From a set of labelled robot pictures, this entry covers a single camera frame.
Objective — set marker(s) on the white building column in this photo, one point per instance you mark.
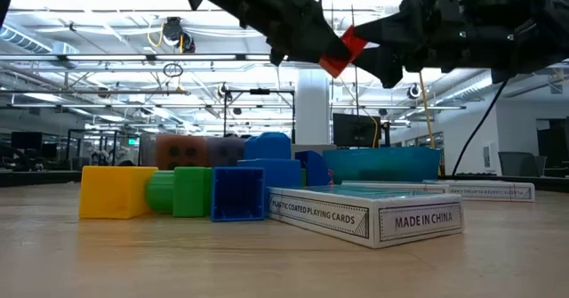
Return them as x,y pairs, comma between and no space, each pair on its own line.
312,111

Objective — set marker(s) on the blue square plastic block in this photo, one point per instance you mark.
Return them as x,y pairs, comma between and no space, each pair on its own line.
238,195

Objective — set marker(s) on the small green plastic block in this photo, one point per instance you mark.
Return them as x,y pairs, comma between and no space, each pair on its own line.
303,178

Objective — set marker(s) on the green stepped plastic block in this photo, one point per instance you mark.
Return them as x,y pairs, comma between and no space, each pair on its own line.
191,193

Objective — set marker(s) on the red plastic block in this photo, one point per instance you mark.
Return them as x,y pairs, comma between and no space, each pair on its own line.
358,44

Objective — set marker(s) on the blue block round stud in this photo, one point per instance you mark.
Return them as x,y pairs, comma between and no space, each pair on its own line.
266,149

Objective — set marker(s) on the black camera gantry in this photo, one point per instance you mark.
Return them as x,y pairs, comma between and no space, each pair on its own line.
260,92

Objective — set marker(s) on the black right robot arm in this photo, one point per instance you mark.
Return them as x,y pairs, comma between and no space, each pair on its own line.
547,31

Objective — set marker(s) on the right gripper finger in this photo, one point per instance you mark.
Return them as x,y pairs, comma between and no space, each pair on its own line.
395,29
391,64

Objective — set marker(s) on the yellow square plastic block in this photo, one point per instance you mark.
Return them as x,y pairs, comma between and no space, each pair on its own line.
115,193

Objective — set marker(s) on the teal plastic bin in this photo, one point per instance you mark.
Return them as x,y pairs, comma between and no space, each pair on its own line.
382,164

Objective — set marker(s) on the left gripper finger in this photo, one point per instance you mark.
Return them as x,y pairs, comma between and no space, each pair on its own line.
315,40

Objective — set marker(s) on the black monitor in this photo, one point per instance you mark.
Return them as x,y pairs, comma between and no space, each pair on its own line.
355,131

